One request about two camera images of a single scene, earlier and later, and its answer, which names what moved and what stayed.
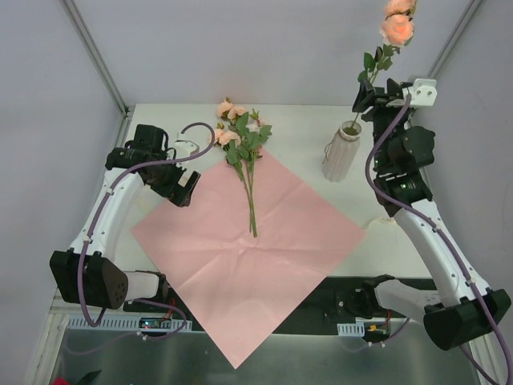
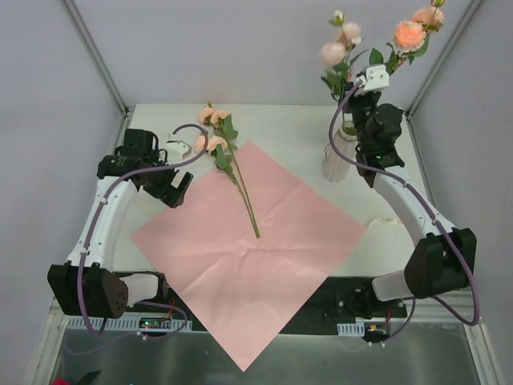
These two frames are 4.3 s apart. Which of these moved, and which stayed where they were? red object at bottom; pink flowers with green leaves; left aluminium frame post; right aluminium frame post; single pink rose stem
Moved: pink flowers with green leaves; single pink rose stem
Stayed: left aluminium frame post; right aluminium frame post; red object at bottom
